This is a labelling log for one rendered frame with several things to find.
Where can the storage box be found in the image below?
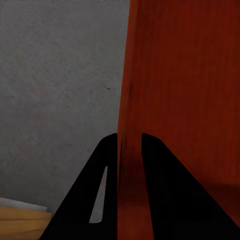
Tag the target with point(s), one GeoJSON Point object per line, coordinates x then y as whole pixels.
{"type": "Point", "coordinates": [181, 84]}

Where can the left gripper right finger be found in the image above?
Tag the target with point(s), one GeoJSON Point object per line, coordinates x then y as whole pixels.
{"type": "Point", "coordinates": [180, 207]}

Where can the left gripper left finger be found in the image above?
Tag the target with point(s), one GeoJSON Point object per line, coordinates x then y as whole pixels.
{"type": "Point", "coordinates": [71, 220]}

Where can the door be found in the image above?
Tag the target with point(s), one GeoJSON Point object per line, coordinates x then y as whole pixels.
{"type": "Point", "coordinates": [23, 224]}

